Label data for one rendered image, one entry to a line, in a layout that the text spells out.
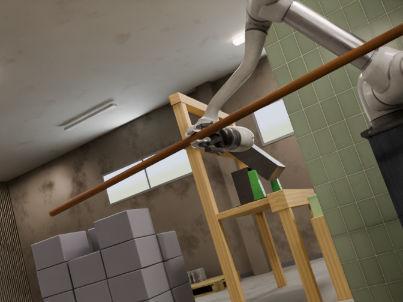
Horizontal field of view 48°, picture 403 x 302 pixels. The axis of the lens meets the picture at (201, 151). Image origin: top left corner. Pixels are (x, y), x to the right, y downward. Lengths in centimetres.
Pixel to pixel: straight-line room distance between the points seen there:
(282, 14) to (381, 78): 45
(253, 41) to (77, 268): 344
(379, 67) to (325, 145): 94
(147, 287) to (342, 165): 244
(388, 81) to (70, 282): 388
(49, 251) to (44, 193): 618
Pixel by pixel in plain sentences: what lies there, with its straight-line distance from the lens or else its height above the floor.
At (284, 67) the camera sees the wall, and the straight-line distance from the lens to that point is 281.
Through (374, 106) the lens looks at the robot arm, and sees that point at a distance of 201.
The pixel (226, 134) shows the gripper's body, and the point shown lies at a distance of 170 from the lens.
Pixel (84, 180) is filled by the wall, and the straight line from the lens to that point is 1033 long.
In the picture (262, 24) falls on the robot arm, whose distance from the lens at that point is 198.
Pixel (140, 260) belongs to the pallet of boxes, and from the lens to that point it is 442.
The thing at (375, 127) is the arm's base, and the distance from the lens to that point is 203.
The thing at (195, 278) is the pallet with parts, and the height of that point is 24.
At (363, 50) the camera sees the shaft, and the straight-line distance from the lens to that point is 138.
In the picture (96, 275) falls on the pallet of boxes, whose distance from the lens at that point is 473.
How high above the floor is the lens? 77
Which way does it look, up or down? 11 degrees up
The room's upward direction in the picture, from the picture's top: 17 degrees counter-clockwise
